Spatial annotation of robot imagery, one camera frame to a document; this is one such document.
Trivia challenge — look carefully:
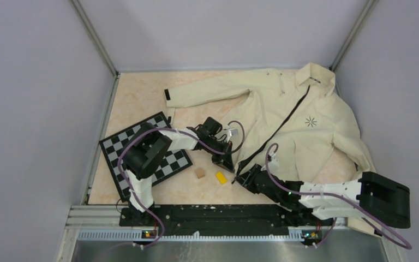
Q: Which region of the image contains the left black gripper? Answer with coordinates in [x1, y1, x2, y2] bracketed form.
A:
[204, 136, 235, 172]

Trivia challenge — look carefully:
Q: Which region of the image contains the cream zip-up jacket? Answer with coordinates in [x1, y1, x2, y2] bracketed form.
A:
[164, 63, 383, 237]

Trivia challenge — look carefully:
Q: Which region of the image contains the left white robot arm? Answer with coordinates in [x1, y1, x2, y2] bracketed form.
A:
[117, 117, 245, 226]

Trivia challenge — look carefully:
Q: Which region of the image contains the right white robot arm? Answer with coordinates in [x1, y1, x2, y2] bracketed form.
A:
[235, 164, 411, 229]

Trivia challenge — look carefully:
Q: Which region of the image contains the yellow rectangular block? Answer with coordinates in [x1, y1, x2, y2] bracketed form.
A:
[216, 172, 228, 185]

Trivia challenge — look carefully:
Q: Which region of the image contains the small wooden letter cube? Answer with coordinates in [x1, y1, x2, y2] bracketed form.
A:
[195, 168, 206, 179]

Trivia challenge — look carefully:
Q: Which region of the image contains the black white checkerboard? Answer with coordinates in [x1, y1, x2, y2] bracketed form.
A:
[99, 111, 193, 201]

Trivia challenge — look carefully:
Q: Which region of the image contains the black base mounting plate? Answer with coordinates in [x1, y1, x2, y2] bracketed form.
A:
[119, 204, 333, 236]

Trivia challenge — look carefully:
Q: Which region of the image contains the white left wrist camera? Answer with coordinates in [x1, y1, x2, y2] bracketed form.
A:
[225, 127, 238, 141]

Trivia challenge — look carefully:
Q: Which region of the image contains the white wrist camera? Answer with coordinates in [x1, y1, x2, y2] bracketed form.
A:
[225, 127, 238, 141]
[265, 155, 280, 174]

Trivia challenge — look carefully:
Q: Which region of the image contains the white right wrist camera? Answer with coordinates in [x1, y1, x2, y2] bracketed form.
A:
[265, 155, 280, 174]

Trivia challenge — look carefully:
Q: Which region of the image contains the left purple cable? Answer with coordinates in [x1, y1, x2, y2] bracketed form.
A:
[116, 120, 246, 250]

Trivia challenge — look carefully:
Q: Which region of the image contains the grey slotted cable duct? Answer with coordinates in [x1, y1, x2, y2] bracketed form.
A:
[77, 229, 304, 242]

